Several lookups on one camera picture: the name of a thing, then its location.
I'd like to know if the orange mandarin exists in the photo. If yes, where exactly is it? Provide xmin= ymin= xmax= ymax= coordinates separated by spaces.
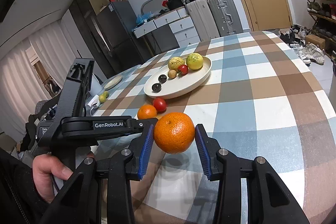
xmin=154 ymin=112 xmax=195 ymax=154
xmin=137 ymin=105 xmax=157 ymax=119

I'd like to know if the black camera box left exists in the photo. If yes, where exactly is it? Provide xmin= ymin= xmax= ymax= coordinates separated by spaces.
xmin=41 ymin=58 xmax=95 ymax=141

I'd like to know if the dark purple plum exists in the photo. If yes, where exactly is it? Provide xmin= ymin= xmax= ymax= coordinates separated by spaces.
xmin=151 ymin=83 xmax=162 ymax=93
xmin=158 ymin=75 xmax=167 ymax=84

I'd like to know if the beige suitcase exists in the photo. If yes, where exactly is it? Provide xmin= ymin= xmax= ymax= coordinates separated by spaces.
xmin=186 ymin=0 xmax=220 ymax=42

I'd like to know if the white drawer desk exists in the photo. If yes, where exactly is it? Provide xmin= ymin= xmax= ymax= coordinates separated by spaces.
xmin=133 ymin=7 xmax=201 ymax=55

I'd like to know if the wooden shoe rack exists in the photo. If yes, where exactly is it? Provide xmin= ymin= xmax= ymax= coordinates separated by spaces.
xmin=294 ymin=0 xmax=336 ymax=57

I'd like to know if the silver suitcase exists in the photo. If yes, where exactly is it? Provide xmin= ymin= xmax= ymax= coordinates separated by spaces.
xmin=208 ymin=0 xmax=243 ymax=36

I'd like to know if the person's left hand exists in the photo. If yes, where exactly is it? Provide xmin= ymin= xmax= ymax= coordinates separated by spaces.
xmin=33 ymin=154 xmax=73 ymax=203

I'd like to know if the small side plate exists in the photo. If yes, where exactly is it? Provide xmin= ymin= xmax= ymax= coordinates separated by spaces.
xmin=104 ymin=75 xmax=122 ymax=90

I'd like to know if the dark refrigerator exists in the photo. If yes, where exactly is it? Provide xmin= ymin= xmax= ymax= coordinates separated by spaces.
xmin=97 ymin=1 xmax=152 ymax=71

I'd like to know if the small green fruit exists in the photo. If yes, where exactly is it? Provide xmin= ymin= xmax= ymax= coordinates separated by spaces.
xmin=98 ymin=90 xmax=109 ymax=103

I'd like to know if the cream round plate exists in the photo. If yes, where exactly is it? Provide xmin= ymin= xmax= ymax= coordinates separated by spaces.
xmin=143 ymin=56 xmax=212 ymax=99

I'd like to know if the green yellow passion fruit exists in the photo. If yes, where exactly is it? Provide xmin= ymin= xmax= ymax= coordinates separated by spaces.
xmin=186 ymin=53 xmax=203 ymax=71

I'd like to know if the wrinkled yellow passion fruit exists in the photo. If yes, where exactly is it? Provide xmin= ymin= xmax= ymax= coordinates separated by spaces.
xmin=168 ymin=57 xmax=185 ymax=71

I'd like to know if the red tomato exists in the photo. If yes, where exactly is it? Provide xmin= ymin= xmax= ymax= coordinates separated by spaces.
xmin=178 ymin=64 xmax=189 ymax=76
xmin=152 ymin=97 xmax=167 ymax=113

